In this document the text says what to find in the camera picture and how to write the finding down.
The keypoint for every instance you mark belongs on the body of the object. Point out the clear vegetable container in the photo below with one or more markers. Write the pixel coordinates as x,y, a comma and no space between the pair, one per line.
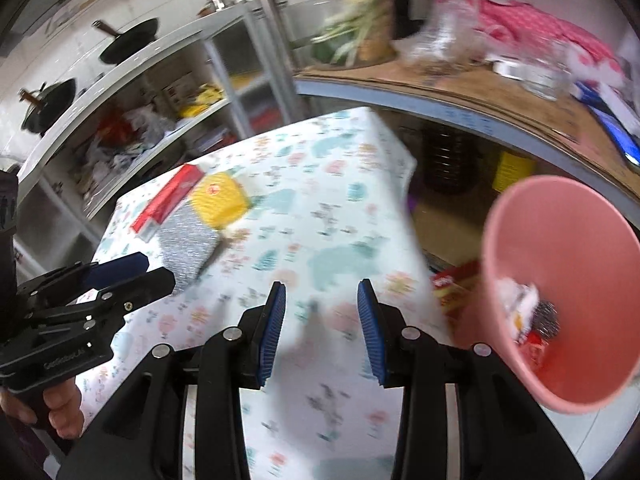
380,47

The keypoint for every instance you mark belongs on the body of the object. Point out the floral bear print tablecloth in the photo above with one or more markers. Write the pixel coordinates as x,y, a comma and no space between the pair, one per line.
325,210

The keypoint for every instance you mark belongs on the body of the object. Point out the cardboard sheet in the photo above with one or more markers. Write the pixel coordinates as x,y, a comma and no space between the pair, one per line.
450,85

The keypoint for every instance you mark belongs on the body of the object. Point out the crumpled clear plastic bag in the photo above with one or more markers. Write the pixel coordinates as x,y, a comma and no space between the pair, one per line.
440,35

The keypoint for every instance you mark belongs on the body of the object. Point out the red plastic bag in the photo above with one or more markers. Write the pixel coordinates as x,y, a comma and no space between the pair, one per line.
114,130

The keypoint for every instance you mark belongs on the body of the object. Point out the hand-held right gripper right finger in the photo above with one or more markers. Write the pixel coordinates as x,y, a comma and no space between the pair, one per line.
371,335

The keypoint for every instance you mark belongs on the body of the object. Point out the silver glitter cloth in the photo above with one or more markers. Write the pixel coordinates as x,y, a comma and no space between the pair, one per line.
187,240

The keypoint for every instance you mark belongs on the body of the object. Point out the copper pot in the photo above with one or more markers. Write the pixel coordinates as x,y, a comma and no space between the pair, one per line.
206,11

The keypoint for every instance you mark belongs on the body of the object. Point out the pink plastic bin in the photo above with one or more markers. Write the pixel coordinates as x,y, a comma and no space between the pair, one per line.
550,220

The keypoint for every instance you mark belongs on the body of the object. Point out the cardboard box red label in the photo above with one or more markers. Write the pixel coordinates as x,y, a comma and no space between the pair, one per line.
181,89

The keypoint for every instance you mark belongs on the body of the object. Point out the red yellow carton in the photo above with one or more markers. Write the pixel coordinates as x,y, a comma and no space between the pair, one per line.
457,290

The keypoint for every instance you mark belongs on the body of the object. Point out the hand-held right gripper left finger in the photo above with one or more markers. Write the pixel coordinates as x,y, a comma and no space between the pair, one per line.
270,335

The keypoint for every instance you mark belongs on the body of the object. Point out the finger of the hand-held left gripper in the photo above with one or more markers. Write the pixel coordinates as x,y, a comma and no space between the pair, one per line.
117,270
150,282

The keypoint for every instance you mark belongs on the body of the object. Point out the yellow food packet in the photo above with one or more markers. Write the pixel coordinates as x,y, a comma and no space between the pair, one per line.
194,110
210,95

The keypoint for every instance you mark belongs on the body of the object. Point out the yellow container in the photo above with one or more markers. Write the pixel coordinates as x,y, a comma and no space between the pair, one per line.
512,174

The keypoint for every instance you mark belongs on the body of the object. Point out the steel kettle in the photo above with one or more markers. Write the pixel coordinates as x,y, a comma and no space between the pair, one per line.
218,1

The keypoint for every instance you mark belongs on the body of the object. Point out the frosted glass cabinet door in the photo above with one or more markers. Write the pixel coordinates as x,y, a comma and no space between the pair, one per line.
250,70

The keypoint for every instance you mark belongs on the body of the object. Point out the white plastic bag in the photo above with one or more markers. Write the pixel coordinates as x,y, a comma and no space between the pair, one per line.
512,295

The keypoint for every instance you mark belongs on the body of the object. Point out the white kitchen cabinet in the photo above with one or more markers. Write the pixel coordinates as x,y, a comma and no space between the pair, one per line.
150,67

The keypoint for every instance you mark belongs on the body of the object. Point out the blue white box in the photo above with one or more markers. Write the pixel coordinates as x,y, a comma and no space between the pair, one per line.
587,92

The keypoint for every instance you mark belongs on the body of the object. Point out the white device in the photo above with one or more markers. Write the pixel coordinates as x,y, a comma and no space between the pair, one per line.
507,69

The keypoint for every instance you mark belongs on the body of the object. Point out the smartphone blue screen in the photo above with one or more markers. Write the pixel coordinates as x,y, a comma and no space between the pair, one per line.
625,137

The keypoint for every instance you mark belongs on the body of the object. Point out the glass mug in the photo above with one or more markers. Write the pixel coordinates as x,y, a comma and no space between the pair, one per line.
547,72

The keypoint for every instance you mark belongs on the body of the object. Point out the red carton box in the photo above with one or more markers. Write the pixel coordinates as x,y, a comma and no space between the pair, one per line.
170,195

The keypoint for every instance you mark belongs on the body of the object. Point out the black wok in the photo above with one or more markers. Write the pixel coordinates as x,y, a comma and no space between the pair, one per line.
50,107
130,42

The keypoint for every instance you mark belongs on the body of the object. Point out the pink polka dot plush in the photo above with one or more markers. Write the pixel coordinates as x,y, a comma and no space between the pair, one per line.
540,30

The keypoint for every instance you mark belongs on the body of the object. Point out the steel wool scrubber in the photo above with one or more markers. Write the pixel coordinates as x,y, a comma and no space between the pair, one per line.
546,317

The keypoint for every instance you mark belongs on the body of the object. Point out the person's left hand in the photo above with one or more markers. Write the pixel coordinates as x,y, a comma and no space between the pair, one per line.
67,412

